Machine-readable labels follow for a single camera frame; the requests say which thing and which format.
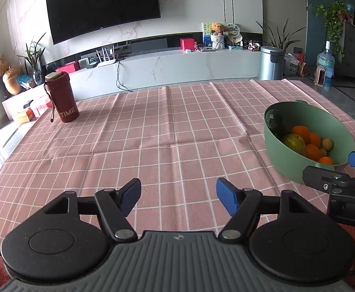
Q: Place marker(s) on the red bag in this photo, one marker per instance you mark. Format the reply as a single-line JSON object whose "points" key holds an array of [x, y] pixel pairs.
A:
{"points": [[302, 65]]}

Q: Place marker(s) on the green pear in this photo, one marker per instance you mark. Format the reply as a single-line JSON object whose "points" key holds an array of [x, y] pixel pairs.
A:
{"points": [[293, 143]]}

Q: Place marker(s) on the small white device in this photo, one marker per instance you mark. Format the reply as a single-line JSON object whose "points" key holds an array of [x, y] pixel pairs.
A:
{"points": [[83, 64]]}

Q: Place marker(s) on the blue water jug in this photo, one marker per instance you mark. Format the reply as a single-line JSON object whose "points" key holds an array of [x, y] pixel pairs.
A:
{"points": [[326, 62]]}

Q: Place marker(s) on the small painted picture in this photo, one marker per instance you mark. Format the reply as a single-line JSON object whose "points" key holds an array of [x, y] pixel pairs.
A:
{"points": [[207, 35]]}

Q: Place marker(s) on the white plastic bag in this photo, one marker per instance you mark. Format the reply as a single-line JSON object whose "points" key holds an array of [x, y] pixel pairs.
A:
{"points": [[291, 65]]}

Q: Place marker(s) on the red tumbler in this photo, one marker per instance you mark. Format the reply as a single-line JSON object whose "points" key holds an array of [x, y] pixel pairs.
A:
{"points": [[63, 97]]}

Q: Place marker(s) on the small brown kiwi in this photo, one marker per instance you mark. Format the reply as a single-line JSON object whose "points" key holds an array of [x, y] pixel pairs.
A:
{"points": [[323, 152], [327, 143]]}

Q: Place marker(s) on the silver trash can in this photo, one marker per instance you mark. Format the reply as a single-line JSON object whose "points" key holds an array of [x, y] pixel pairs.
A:
{"points": [[271, 64]]}

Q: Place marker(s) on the cow figurines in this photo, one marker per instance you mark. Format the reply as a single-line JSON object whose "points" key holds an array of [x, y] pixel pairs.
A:
{"points": [[252, 45]]}

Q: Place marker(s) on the long-leaf potted plant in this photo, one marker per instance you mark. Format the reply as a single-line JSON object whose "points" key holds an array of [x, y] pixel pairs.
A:
{"points": [[276, 38]]}

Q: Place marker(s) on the white fabric pot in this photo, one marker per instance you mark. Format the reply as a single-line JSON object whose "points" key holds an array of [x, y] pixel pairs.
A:
{"points": [[217, 42]]}

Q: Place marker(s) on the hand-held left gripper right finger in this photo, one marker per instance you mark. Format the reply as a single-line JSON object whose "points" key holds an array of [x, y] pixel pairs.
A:
{"points": [[226, 196]]}

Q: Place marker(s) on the white router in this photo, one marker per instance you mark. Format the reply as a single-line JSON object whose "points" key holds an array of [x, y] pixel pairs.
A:
{"points": [[106, 60]]}

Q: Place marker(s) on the green bowl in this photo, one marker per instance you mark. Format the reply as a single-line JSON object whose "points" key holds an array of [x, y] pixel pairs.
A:
{"points": [[281, 158]]}

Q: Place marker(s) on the decorative plate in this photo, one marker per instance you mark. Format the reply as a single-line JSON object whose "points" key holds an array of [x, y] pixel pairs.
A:
{"points": [[233, 30]]}

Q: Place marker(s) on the trailing pothos plant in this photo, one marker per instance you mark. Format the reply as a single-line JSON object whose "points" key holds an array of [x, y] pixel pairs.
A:
{"points": [[334, 21]]}

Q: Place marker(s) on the small orange box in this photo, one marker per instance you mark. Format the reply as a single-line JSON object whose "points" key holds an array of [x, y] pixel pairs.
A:
{"points": [[23, 116]]}

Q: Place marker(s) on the green plant in vase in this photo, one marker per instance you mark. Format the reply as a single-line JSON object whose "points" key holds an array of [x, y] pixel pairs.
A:
{"points": [[34, 57]]}

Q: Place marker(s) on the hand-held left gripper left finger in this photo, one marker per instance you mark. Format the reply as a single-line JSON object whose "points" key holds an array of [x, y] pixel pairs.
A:
{"points": [[130, 196]]}

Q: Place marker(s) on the brown teddy bear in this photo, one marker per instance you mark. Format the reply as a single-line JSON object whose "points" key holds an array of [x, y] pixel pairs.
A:
{"points": [[218, 29]]}

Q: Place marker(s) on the green cucumber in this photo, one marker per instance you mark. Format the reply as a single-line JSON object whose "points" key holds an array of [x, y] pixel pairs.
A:
{"points": [[273, 121]]}

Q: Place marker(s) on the red cube box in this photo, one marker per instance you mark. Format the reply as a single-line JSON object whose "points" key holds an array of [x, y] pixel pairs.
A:
{"points": [[187, 44]]}

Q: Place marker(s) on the white marble media console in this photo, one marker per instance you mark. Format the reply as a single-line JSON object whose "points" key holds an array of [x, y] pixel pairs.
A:
{"points": [[180, 67]]}

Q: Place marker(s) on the dried flowers in gold vase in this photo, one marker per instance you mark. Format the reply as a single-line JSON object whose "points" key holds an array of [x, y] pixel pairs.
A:
{"points": [[10, 80]]}

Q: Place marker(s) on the black television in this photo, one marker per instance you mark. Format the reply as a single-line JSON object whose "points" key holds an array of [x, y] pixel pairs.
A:
{"points": [[101, 6]]}

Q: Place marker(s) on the pink checked tablecloth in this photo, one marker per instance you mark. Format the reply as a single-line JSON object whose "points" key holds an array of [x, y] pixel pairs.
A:
{"points": [[165, 143]]}

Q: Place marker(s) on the flat red box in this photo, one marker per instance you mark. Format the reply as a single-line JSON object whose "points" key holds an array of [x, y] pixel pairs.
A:
{"points": [[68, 67]]}

